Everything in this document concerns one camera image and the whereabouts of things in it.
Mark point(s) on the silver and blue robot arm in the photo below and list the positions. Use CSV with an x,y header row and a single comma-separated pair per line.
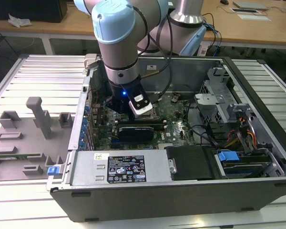
x,y
119,47

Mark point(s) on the CPU socket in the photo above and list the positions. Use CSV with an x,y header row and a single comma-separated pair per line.
x,y
155,113

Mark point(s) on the black installed RAM sticks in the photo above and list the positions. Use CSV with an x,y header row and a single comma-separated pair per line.
x,y
147,123

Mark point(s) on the black graphics card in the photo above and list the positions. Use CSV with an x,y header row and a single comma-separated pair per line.
x,y
135,134

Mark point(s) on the green motherboard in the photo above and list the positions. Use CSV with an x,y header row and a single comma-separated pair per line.
x,y
171,128

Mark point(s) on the grey power supply unit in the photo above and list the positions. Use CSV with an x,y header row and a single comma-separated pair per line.
x,y
85,167

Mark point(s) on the wooden desk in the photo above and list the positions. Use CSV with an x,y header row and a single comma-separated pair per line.
x,y
62,28

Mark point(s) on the blue case latch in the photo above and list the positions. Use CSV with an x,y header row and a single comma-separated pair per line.
x,y
53,171

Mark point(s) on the black plastic shroud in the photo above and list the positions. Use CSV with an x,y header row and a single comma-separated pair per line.
x,y
190,162

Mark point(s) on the silver metal drive cage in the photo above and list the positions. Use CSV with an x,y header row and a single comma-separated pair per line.
x,y
217,105

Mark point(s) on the black open PC case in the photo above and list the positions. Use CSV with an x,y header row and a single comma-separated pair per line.
x,y
157,205

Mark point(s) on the grey plastic parts rack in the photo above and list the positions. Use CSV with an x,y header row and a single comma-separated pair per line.
x,y
14,148

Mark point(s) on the green RAM stick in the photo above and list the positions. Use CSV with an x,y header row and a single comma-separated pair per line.
x,y
12,157

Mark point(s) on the blue disk carrier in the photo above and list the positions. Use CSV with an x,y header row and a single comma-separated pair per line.
x,y
228,158

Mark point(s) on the crumpled white paper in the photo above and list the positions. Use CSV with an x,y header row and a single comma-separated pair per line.
x,y
20,21

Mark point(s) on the black box on desk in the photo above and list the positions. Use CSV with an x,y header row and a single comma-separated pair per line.
x,y
26,9

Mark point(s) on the black computer mouse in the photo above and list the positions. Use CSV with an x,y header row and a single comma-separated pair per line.
x,y
224,2

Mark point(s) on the grey laptop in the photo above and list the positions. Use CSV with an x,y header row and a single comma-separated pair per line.
x,y
250,5

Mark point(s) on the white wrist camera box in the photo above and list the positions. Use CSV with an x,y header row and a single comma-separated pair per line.
x,y
141,111

